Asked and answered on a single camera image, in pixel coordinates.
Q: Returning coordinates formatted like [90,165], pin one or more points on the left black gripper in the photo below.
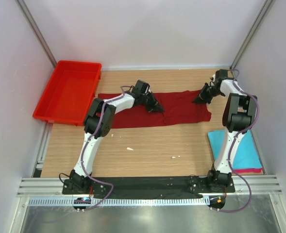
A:
[155,106]

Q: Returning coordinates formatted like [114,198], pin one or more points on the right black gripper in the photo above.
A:
[201,97]

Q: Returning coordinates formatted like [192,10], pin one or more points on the dark red t-shirt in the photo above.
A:
[178,106]

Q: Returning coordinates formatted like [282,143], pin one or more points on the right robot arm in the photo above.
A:
[240,114]

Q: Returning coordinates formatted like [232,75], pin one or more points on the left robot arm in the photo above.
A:
[98,123]

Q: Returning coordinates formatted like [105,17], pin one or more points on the folded blue t-shirt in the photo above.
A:
[246,155]

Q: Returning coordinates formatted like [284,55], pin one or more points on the red plastic bin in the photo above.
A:
[68,93]

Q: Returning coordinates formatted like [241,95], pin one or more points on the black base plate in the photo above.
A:
[146,188]

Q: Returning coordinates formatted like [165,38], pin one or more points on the white slotted cable duct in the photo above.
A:
[72,201]

